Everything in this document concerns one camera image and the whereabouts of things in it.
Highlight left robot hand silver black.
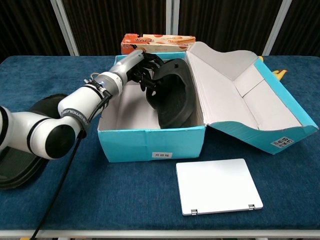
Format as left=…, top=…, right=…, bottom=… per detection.
left=111, top=49, right=167, bottom=93

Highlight black slipper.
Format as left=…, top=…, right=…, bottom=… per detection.
left=0, top=93, right=70, bottom=191
left=144, top=58, right=197, bottom=130

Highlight orange biscuit box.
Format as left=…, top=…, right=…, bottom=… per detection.
left=120, top=33, right=197, bottom=55

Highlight light blue shoe box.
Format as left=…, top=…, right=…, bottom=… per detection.
left=96, top=41, right=318, bottom=163

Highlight dark blue table cloth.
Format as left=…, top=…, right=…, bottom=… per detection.
left=0, top=55, right=320, bottom=231

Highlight yellow banana toy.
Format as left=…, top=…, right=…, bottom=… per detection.
left=258, top=56, right=288, bottom=81

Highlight white flat hinged plate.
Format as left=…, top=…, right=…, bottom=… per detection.
left=175, top=158, right=264, bottom=216

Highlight white partition frame post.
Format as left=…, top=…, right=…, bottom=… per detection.
left=262, top=0, right=293, bottom=56
left=49, top=0, right=80, bottom=56
left=166, top=0, right=179, bottom=36

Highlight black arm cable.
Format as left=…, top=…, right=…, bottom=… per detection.
left=31, top=74, right=112, bottom=240

